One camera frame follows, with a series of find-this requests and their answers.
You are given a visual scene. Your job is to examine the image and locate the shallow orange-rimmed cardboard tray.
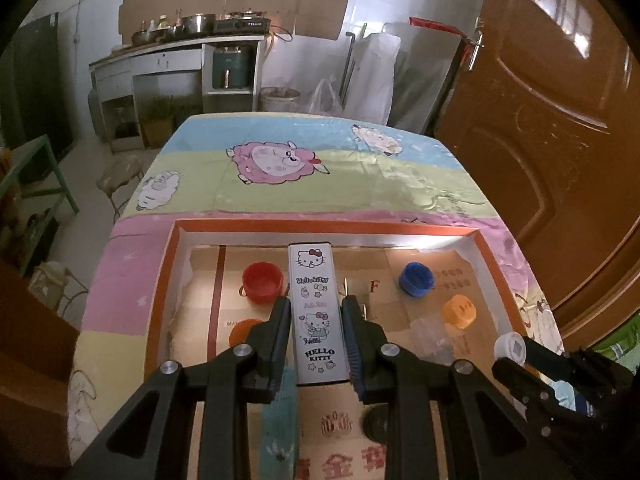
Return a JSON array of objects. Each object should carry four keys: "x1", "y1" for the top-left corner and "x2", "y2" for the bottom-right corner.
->
[{"x1": 142, "y1": 218, "x2": 566, "y2": 480}]

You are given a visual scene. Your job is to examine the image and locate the printed cartoon blanket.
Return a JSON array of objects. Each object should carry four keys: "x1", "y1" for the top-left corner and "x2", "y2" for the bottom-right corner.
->
[{"x1": 67, "y1": 111, "x2": 571, "y2": 480}]

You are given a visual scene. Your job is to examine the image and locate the white round cap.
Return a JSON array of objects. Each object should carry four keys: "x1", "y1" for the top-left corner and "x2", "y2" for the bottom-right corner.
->
[{"x1": 494, "y1": 332, "x2": 527, "y2": 367}]

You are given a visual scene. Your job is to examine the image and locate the black induction cooker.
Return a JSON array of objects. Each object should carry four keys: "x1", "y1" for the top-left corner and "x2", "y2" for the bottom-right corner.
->
[{"x1": 214, "y1": 17, "x2": 272, "y2": 33}]

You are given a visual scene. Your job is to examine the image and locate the brown cardboard box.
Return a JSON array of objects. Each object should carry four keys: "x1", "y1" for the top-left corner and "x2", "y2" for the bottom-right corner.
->
[{"x1": 0, "y1": 270, "x2": 81, "y2": 466}]

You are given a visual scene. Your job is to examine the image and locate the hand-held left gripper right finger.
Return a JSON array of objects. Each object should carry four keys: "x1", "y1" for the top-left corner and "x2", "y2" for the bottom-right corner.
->
[{"x1": 341, "y1": 295, "x2": 576, "y2": 480}]

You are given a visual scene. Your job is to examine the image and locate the metal frame stool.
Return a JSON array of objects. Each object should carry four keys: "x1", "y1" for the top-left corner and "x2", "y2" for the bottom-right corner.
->
[{"x1": 96, "y1": 155, "x2": 146, "y2": 223}]

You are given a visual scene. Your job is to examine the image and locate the round bucket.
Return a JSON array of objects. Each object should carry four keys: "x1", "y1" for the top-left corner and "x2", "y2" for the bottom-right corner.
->
[{"x1": 259, "y1": 86, "x2": 302, "y2": 113}]

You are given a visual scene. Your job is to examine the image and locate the black round cap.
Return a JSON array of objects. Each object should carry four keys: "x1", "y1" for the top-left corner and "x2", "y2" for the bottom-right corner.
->
[{"x1": 361, "y1": 402, "x2": 396, "y2": 443}]

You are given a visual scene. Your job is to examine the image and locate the red bottle cap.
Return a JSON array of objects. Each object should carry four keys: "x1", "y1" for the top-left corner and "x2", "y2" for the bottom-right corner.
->
[{"x1": 241, "y1": 261, "x2": 285, "y2": 303}]

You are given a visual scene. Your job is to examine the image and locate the green metal table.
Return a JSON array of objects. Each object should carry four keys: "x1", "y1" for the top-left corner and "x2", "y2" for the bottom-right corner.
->
[{"x1": 0, "y1": 135, "x2": 80, "y2": 221}]

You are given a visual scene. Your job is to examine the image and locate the clear plastic sheets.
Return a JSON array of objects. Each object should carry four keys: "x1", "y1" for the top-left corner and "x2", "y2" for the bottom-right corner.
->
[{"x1": 345, "y1": 22, "x2": 463, "y2": 133}]

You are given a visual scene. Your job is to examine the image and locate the dark orange bottle cap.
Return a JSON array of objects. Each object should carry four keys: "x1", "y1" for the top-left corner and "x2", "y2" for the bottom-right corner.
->
[{"x1": 228, "y1": 319, "x2": 266, "y2": 348}]

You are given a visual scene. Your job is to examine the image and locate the metal door handle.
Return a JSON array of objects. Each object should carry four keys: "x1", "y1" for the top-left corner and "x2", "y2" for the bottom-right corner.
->
[{"x1": 465, "y1": 17, "x2": 486, "y2": 71}]

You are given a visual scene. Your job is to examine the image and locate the white kitchen counter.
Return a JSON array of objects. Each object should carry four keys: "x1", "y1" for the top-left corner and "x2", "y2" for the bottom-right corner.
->
[{"x1": 89, "y1": 34, "x2": 268, "y2": 126}]

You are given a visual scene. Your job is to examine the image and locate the brown wooden door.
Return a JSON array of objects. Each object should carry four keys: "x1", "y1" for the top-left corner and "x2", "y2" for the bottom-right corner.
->
[{"x1": 435, "y1": 0, "x2": 640, "y2": 341}]

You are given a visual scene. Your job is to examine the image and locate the dark green panel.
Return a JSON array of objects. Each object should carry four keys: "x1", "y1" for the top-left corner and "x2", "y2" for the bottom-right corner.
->
[{"x1": 10, "y1": 12, "x2": 76, "y2": 161}]

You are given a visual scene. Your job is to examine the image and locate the red ribbon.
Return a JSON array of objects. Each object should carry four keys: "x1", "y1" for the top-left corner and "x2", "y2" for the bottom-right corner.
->
[{"x1": 409, "y1": 16, "x2": 473, "y2": 41}]

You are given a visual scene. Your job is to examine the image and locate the blue bottle cap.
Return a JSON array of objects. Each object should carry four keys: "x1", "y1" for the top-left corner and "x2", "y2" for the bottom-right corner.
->
[{"x1": 400, "y1": 261, "x2": 436, "y2": 297}]

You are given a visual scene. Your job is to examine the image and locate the white plastic bag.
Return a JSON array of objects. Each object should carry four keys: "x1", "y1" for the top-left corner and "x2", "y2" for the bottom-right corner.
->
[{"x1": 305, "y1": 77, "x2": 346, "y2": 116}]

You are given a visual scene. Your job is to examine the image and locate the green air fryer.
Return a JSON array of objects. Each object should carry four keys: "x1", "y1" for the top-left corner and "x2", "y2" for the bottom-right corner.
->
[{"x1": 211, "y1": 45, "x2": 253, "y2": 90}]

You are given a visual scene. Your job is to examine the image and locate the light orange printed cap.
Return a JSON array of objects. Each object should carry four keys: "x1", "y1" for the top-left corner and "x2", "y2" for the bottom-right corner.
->
[{"x1": 443, "y1": 294, "x2": 478, "y2": 328}]

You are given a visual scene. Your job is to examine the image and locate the white cartoon-print long box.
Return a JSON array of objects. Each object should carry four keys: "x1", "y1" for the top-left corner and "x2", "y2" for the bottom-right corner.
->
[{"x1": 288, "y1": 242, "x2": 351, "y2": 387}]

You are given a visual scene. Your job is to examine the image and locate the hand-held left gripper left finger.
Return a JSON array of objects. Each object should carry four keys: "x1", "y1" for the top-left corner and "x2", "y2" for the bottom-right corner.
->
[{"x1": 62, "y1": 296, "x2": 292, "y2": 480}]

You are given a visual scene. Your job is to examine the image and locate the white plastic jug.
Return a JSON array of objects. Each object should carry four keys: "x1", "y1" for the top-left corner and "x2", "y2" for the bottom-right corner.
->
[{"x1": 27, "y1": 261, "x2": 91, "y2": 316}]

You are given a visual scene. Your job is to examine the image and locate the small clear plastic bottle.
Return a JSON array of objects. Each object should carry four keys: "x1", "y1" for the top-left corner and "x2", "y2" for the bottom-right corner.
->
[{"x1": 407, "y1": 317, "x2": 458, "y2": 361}]

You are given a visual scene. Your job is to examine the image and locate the green carton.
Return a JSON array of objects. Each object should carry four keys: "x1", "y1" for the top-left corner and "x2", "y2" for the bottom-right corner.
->
[{"x1": 595, "y1": 325, "x2": 640, "y2": 376}]

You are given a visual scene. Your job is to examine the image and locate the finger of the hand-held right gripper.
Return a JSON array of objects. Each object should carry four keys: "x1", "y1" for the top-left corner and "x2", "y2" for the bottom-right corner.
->
[
  {"x1": 491, "y1": 357, "x2": 558, "y2": 413},
  {"x1": 522, "y1": 339, "x2": 576, "y2": 378}
]

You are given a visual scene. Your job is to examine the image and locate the steel pot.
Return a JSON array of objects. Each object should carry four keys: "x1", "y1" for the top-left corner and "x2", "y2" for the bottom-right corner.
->
[{"x1": 180, "y1": 13, "x2": 217, "y2": 36}]

